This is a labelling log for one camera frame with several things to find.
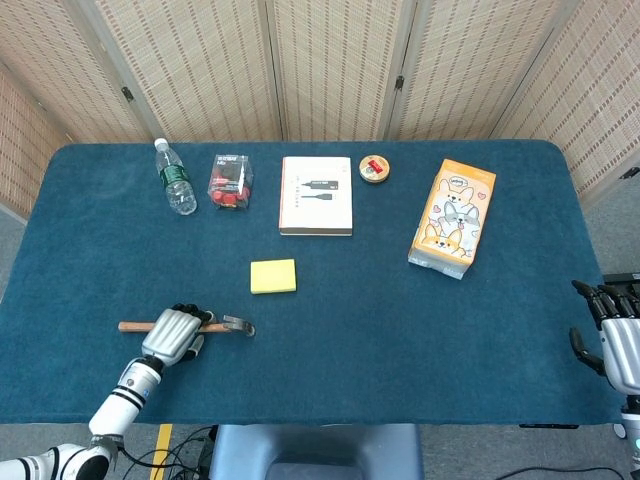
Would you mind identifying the blue tablecloth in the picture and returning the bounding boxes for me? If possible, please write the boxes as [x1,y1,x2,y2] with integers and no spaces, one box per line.
[0,139,626,427]

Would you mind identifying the corgi print tissue pack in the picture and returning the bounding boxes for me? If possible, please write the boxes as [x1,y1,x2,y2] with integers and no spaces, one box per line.
[407,158,498,281]

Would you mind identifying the black floor cables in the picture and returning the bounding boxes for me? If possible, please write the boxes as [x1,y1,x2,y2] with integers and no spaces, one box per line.
[117,424,219,480]

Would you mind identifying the clear box of red caps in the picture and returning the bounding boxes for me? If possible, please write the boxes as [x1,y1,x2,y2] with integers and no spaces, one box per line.
[207,153,255,211]

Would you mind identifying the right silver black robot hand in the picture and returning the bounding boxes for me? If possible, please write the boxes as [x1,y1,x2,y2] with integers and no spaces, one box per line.
[568,279,640,396]

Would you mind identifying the white flat cardboard box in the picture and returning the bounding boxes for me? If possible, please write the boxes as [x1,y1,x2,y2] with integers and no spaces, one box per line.
[278,156,354,237]

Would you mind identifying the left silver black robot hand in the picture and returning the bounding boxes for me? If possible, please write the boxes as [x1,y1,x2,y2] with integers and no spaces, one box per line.
[141,302,217,369]

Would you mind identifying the black floor cable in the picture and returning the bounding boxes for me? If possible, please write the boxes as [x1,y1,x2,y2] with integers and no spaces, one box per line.
[492,466,626,480]

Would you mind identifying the wooden handled claw hammer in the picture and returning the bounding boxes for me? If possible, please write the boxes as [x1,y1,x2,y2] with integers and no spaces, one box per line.
[117,314,256,338]

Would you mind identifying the round tin with red label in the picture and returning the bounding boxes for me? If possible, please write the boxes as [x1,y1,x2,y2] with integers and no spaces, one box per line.
[358,154,392,184]

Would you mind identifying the clear plastic water bottle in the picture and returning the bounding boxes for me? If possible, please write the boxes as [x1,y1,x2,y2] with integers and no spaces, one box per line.
[153,137,198,217]

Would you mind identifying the yellow sponge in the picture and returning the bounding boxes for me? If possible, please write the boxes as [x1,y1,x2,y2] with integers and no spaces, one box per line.
[250,258,298,296]

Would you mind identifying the black equipment box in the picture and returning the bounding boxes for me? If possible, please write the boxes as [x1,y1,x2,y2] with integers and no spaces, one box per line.
[602,272,640,296]

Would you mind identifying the yellow floor tape strip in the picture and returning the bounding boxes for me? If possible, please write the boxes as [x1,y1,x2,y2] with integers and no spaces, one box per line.
[149,423,174,480]

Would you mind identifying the woven folding screen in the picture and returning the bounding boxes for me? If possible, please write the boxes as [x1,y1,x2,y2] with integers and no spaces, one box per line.
[0,0,640,221]

